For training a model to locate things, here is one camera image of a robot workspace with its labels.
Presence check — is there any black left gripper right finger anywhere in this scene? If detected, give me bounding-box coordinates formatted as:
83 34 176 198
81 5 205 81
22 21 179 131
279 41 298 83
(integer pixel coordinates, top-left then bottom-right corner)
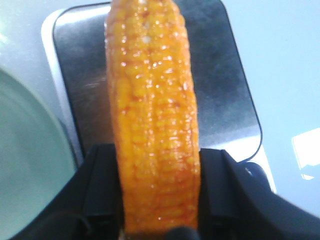
198 148 320 240

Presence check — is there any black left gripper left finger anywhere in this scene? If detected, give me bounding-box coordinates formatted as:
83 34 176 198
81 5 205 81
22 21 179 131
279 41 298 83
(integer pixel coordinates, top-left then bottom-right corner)
12 144 122 240

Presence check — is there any orange corn cob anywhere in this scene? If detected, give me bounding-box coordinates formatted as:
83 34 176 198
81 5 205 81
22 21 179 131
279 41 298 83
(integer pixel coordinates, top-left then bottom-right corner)
105 0 201 240

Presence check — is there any pale green plate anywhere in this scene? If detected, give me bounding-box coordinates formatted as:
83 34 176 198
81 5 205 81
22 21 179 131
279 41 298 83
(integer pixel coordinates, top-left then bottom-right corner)
0 71 76 240

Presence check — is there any silver black kitchen scale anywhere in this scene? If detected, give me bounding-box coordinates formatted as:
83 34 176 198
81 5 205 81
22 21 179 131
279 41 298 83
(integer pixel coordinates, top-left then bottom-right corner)
41 0 277 192

